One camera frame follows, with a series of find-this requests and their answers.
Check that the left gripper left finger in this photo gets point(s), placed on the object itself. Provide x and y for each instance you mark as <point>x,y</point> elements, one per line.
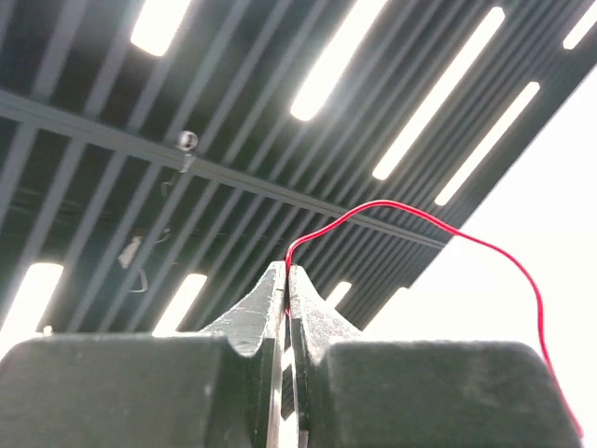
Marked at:
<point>217,387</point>

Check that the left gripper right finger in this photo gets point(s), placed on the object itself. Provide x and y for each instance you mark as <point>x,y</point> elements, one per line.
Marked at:
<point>351,391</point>

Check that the ceiling light fixtures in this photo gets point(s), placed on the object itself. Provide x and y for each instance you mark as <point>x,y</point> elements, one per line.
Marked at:
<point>422,102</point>

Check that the grey ceiling rail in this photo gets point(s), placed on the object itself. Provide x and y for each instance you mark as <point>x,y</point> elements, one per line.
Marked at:
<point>49,118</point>

